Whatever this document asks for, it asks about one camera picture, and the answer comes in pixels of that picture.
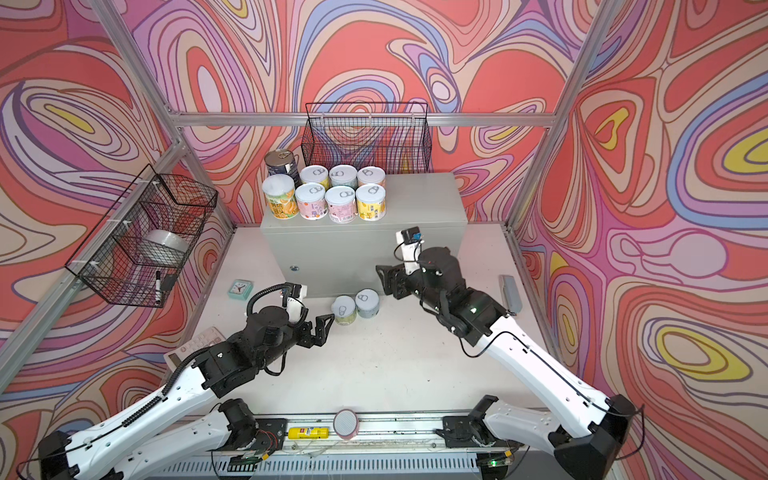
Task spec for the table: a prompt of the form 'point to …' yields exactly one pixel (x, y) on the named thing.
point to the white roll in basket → (164, 248)
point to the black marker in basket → (158, 293)
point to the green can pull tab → (344, 308)
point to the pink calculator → (176, 356)
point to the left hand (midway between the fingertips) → (324, 313)
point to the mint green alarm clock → (240, 289)
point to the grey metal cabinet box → (328, 258)
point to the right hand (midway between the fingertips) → (393, 272)
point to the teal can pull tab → (367, 302)
